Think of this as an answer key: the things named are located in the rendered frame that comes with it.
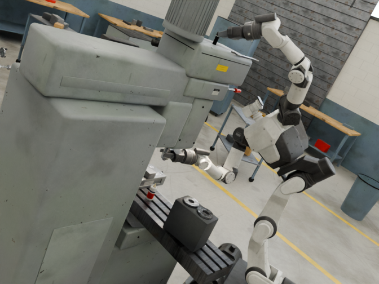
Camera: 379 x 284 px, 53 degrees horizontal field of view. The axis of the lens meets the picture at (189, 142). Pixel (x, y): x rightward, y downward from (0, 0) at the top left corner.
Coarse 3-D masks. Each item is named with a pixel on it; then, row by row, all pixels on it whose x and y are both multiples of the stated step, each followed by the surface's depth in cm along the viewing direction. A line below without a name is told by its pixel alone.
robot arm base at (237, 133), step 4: (236, 128) 245; (240, 128) 242; (244, 128) 241; (236, 132) 244; (240, 132) 241; (232, 136) 246; (236, 136) 243; (240, 136) 240; (244, 136) 238; (236, 140) 242; (240, 140) 239; (244, 140) 239; (244, 144) 240; (248, 144) 241
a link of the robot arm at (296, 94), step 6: (294, 72) 184; (300, 72) 183; (294, 78) 186; (300, 78) 185; (306, 78) 185; (294, 84) 189; (300, 84) 188; (306, 84) 187; (294, 90) 194; (300, 90) 193; (306, 90) 194; (288, 96) 201; (294, 96) 197; (300, 96) 196; (294, 102) 199; (300, 102) 200
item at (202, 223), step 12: (180, 204) 197; (192, 204) 199; (168, 216) 203; (180, 216) 198; (192, 216) 194; (204, 216) 192; (216, 216) 200; (168, 228) 203; (180, 228) 199; (192, 228) 194; (204, 228) 191; (180, 240) 199; (192, 240) 195; (204, 240) 200
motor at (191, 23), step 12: (180, 0) 164; (192, 0) 162; (204, 0) 162; (216, 0) 165; (168, 12) 170; (180, 12) 164; (192, 12) 163; (204, 12) 165; (168, 24) 168; (180, 24) 165; (192, 24) 165; (204, 24) 169; (192, 36) 168
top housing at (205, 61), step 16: (160, 48) 185; (176, 48) 178; (192, 48) 172; (208, 48) 174; (224, 48) 197; (192, 64) 173; (208, 64) 180; (224, 64) 188; (240, 64) 197; (208, 80) 188; (224, 80) 195; (240, 80) 205
